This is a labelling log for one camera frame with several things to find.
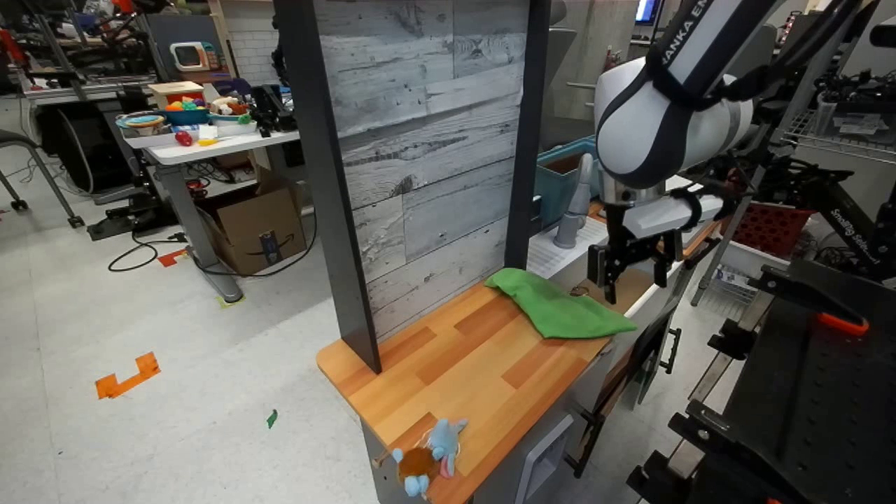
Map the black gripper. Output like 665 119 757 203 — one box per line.
586 200 690 309

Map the green cloth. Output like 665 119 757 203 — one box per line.
483 267 645 341

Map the grey pipe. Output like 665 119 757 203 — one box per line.
549 151 603 253

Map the teal storage bin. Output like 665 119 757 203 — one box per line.
536 138 603 234

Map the red crate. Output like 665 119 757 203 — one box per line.
735 203 815 260

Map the orange and black clamp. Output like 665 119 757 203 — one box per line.
815 311 875 341

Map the black pegboard panel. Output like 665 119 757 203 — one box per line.
726 256 896 504

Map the grey wood-look backdrop panel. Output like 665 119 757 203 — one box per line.
311 0 532 341

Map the blue and brown plush toy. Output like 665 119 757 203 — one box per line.
390 416 472 504

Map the cardboard box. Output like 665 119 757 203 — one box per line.
199 179 311 281

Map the white work table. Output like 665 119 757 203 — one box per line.
122 124 309 309

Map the blue bowl of toy fruit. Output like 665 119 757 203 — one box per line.
164 96 214 129

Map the wooden toy box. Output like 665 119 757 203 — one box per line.
145 78 208 113

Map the black drawer handle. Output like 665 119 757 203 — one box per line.
655 326 683 378
560 406 603 483

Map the narrow black post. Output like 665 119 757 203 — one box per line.
501 0 556 271

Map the wide black post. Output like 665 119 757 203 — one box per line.
271 0 383 375

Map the black floor cable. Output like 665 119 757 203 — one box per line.
105 229 190 277

